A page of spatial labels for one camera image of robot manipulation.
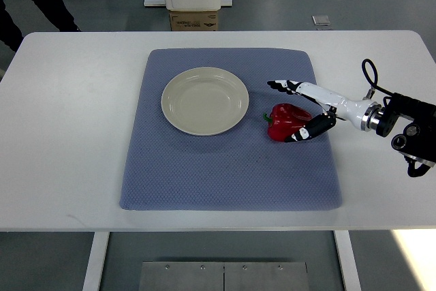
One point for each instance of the grey metal floor plate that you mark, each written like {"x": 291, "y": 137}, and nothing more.
{"x": 224, "y": 276}

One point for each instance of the cardboard box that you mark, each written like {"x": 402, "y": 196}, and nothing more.
{"x": 194, "y": 21}

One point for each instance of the cream round plate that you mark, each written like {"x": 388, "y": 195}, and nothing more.
{"x": 205, "y": 101}

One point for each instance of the left white table leg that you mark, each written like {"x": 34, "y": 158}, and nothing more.
{"x": 95, "y": 266}

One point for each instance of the blue textured mat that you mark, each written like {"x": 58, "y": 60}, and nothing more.
{"x": 241, "y": 169}

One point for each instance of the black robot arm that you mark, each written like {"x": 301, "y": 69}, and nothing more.
{"x": 416, "y": 143}

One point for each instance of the right white table leg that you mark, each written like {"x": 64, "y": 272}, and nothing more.
{"x": 349, "y": 272}

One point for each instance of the white table leg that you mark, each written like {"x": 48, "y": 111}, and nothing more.
{"x": 349, "y": 272}
{"x": 95, "y": 266}

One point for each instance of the red bell pepper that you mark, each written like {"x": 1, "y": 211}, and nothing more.
{"x": 284, "y": 120}

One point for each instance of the person in dark clothes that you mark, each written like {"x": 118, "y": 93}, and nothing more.
{"x": 54, "y": 10}

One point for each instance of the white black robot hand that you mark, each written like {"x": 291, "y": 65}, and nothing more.
{"x": 335, "y": 106}

